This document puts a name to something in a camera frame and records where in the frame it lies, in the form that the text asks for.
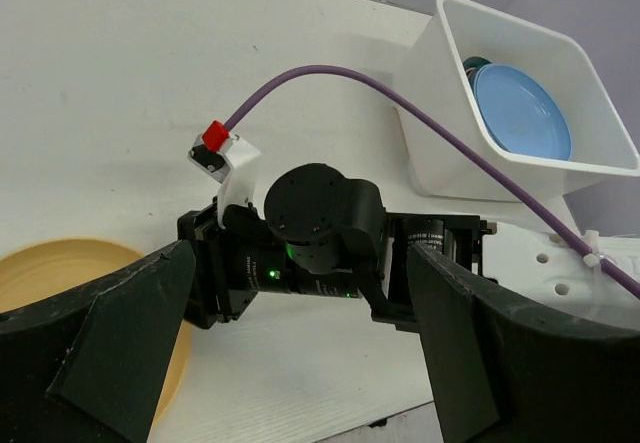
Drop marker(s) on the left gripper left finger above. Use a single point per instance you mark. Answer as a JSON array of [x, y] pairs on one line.
[[95, 343]]

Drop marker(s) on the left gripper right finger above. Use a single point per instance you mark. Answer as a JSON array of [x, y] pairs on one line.
[[504, 368]]

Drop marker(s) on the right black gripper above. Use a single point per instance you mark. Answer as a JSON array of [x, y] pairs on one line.
[[320, 234]]

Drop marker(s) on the green red rimmed white plate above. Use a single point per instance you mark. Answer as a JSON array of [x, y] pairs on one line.
[[473, 64]]

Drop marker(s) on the blue plastic plate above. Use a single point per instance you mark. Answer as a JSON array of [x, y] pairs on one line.
[[520, 115]]

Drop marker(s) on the yellow plastic round plate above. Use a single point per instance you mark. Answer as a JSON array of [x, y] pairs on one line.
[[75, 283]]

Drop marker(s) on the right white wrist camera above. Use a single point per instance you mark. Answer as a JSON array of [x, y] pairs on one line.
[[231, 161]]

